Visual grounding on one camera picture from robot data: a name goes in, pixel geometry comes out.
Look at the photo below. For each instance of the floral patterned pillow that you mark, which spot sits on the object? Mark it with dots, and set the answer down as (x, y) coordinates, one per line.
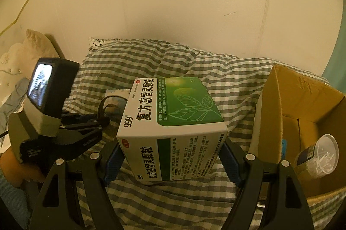
(104, 42)

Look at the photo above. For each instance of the cream pillow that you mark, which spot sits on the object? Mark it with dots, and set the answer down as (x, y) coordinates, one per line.
(37, 42)

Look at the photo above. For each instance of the teal curtain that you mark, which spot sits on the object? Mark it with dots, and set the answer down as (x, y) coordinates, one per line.
(336, 65)

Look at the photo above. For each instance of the grey checked blanket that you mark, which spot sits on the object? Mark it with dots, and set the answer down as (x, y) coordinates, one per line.
(175, 62)

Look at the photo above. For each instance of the light blue cloth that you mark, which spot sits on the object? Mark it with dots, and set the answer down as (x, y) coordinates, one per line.
(13, 103)

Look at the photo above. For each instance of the brown cardboard box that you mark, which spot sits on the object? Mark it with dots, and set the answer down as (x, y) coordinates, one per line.
(302, 105)

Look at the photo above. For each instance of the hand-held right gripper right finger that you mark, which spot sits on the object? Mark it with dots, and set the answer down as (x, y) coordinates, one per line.
(233, 166)

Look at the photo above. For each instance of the person's left forearm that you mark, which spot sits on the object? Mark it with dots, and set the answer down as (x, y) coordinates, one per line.
(12, 167)

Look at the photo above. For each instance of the clear plastic cotton swab container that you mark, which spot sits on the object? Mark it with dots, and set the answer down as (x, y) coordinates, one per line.
(321, 157)

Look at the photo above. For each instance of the green and white medicine box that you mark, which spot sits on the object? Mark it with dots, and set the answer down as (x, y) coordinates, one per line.
(173, 124)

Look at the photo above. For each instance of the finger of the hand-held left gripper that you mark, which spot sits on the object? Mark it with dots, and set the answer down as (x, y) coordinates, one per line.
(83, 118)
(81, 142)

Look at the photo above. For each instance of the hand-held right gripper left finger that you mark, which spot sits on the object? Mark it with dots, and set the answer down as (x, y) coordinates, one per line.
(112, 165)

